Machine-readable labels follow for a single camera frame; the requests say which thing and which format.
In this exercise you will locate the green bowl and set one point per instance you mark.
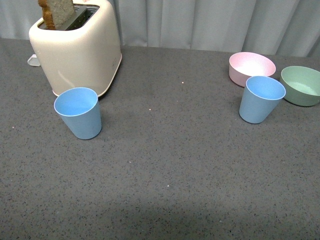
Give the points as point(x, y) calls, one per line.
point(302, 85)

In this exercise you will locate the grey curtain backdrop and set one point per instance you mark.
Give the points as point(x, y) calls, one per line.
point(271, 27)

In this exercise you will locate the pink bowl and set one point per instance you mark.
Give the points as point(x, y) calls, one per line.
point(243, 65)

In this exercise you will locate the bread slice in toaster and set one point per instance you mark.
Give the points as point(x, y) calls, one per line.
point(56, 12)

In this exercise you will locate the blue cup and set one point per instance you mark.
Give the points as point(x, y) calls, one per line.
point(260, 97)
point(80, 110)

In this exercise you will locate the cream white toaster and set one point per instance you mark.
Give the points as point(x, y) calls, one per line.
point(88, 56)

